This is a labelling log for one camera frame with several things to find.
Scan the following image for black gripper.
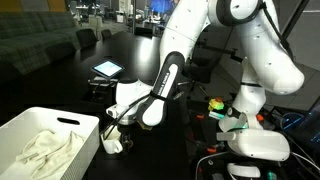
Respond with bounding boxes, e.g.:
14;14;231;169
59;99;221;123
118;125;133;144

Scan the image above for white towel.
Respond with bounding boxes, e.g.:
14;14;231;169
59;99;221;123
16;130;85;180

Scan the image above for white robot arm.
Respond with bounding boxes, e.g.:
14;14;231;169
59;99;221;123
106;0;304;161

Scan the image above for white plastic container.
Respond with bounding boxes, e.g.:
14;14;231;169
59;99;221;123
0;107;99;180

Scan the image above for white mug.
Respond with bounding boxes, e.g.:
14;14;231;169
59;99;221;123
100;125;123;154

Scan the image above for tablet on stand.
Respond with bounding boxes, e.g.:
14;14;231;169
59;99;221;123
88;59;124;85

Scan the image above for colorful toy blocks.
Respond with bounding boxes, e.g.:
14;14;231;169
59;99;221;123
208;97;224;111

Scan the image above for black office chair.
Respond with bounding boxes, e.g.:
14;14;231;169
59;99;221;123
76;29;97;48

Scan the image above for white VR headset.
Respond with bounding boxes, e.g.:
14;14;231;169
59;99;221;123
217;129;290;161

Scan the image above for green plaid sofa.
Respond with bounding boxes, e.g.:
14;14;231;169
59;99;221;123
0;11;80;74

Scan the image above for laptop computer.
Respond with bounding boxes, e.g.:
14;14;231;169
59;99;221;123
284;97;320;151

